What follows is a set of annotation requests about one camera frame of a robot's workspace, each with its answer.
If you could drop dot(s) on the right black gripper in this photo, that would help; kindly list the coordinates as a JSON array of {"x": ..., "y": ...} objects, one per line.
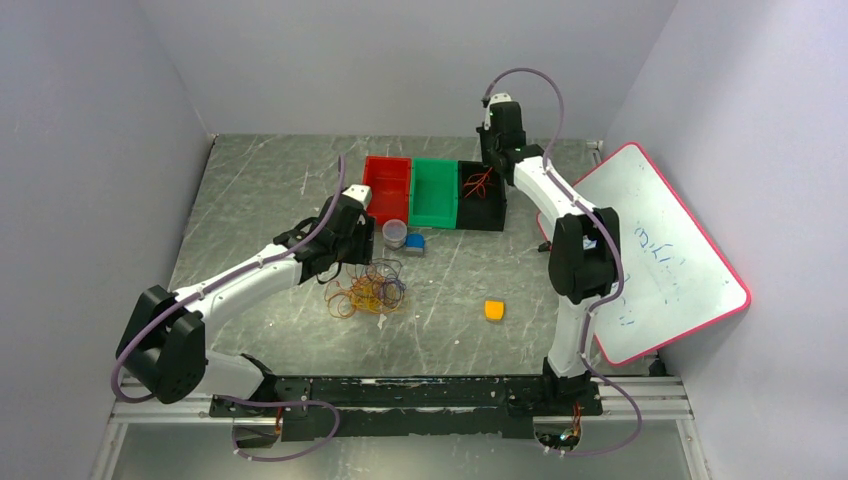
[{"x": 484, "y": 134}]

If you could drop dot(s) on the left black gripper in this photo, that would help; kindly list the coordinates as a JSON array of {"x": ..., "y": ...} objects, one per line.
[{"x": 364, "y": 251}]

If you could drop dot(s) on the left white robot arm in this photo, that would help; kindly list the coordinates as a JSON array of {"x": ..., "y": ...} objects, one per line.
[{"x": 165, "y": 345}]

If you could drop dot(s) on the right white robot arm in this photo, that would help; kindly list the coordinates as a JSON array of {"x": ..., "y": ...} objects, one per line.
[{"x": 584, "y": 260}]

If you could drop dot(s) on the clear plastic cup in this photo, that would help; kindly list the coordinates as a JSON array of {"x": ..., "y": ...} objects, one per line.
[{"x": 394, "y": 233}]

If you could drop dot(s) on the blue block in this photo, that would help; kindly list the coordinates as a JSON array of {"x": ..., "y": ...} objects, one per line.
[{"x": 415, "y": 244}]

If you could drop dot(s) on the black plastic bin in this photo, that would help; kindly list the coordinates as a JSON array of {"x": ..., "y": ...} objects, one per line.
[{"x": 482, "y": 200}]

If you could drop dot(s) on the red plastic bin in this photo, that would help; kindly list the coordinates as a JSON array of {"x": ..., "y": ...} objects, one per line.
[{"x": 389, "y": 179}]

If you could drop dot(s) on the green plastic bin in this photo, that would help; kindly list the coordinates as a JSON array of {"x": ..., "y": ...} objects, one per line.
[{"x": 433, "y": 197}]

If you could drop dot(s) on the orange yellow block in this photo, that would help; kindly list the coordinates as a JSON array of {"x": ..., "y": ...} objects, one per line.
[{"x": 494, "y": 310}]

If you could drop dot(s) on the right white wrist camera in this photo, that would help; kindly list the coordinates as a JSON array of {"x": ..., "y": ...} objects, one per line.
[{"x": 498, "y": 98}]

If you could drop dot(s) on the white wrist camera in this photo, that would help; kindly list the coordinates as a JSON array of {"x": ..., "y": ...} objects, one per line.
[
  {"x": 498, "y": 98},
  {"x": 360, "y": 193}
]

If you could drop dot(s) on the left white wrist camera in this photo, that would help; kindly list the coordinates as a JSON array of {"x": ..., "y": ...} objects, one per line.
[{"x": 360, "y": 193}]

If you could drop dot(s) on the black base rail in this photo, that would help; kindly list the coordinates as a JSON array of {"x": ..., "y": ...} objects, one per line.
[{"x": 507, "y": 405}]

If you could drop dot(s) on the white board with pink frame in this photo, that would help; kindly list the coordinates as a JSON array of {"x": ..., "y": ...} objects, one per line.
[{"x": 675, "y": 279}]

